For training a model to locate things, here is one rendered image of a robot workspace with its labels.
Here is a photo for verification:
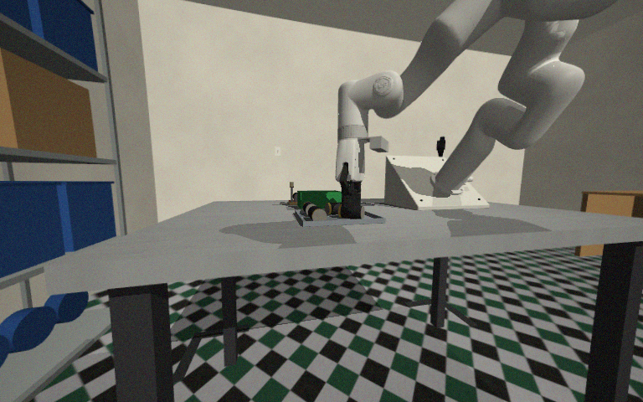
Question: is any green open box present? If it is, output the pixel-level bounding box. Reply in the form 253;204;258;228
297;190;342;209

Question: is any tan flat circuit board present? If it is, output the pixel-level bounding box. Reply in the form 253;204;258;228
288;182;297;205

